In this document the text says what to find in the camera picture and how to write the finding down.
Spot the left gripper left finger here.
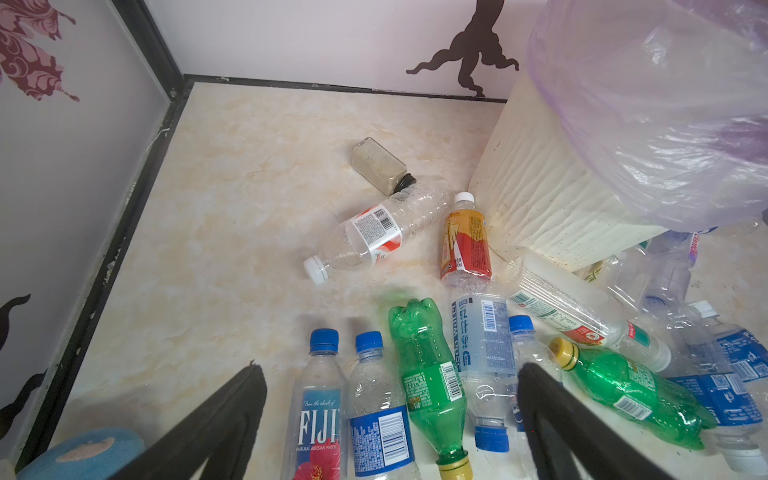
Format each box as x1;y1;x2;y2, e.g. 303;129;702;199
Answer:
112;364;267;479

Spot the clear bottle green red label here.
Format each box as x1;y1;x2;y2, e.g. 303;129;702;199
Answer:
501;250;672;372

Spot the clear bottle pale blue label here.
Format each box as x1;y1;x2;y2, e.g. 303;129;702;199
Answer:
451;291;517;453

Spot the clear bottle purple label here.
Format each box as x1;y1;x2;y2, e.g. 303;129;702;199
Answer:
643;231;700;310

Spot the small blue label water bottle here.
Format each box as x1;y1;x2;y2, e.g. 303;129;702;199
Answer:
509;314;562;438

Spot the clear bottle green cap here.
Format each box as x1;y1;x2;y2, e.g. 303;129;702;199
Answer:
576;241;651;307

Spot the green bottle yellow cap tilted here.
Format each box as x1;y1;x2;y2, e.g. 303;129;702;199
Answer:
548;337;717;451

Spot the green bottle yellow cap upright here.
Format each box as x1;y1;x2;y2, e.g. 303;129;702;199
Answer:
388;298;473;479

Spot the white woven waste bin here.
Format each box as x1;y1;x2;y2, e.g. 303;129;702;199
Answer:
469;72;665;272

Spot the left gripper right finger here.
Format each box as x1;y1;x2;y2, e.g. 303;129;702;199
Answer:
517;363;670;479

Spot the Fiji water bottle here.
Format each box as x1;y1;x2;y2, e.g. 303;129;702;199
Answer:
281;328;348;480

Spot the red yellow label drink bottle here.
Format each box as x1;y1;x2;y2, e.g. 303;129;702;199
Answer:
440;192;492;292

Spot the glass spice jar black cap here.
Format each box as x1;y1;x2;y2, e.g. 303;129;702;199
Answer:
350;137;417;196

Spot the blue label bottle white cap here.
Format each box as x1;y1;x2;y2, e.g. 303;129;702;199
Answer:
663;341;767;478

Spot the clear bottle red white label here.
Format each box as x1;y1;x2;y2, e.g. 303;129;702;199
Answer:
303;176;455;285

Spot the pink plastic bin liner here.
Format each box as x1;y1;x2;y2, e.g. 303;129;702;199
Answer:
527;1;767;231

